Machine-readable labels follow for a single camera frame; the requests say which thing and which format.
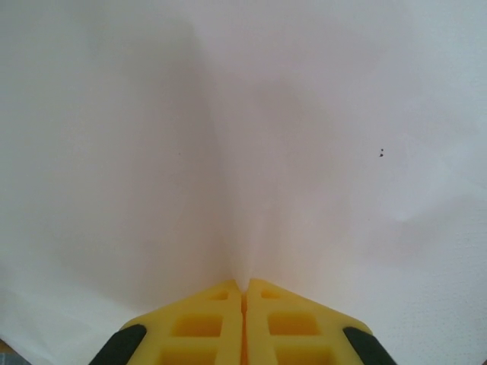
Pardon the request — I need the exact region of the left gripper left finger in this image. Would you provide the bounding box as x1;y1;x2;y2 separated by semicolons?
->
120;279;244;365

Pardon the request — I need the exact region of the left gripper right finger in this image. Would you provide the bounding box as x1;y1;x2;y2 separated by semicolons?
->
243;278;373;365

